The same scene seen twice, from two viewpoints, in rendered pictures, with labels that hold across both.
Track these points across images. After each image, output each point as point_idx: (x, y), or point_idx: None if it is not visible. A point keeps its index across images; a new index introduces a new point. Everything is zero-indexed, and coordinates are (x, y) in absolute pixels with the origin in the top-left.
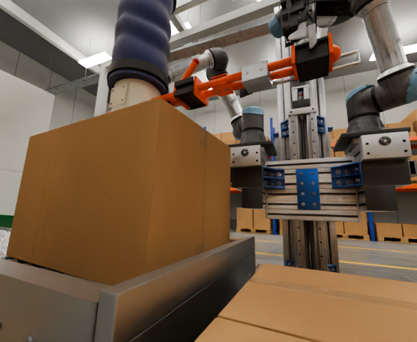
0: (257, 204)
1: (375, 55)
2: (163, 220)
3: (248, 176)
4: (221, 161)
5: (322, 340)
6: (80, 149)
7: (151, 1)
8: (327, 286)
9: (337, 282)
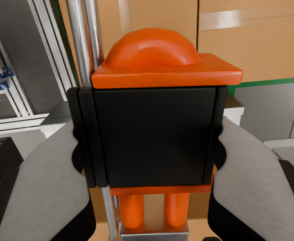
0: (10, 145)
1: None
2: None
3: None
4: (97, 192)
5: (195, 41)
6: None
7: None
8: (117, 41)
9: (102, 34)
